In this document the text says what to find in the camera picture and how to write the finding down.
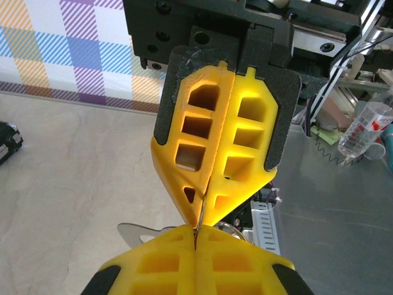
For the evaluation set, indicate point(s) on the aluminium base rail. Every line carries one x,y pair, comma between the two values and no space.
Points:
362,75

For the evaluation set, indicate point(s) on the clear plastic bottle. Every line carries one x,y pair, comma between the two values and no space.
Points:
365,129

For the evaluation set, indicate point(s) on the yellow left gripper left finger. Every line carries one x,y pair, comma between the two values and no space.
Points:
159,264

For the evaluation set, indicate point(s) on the black hard case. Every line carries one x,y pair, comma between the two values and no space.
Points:
9,144

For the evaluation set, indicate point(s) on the blue object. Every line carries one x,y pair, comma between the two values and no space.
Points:
387,133

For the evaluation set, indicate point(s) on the green paper sheet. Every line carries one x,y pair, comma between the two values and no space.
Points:
328,136

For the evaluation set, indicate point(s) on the grey round object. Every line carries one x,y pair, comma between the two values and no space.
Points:
375,152

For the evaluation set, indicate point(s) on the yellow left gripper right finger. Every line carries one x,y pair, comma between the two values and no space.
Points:
245,270

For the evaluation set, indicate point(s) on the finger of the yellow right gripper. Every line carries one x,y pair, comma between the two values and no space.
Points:
175,166
270,129

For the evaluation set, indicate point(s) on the grey metal sheet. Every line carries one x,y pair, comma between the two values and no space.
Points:
337,230

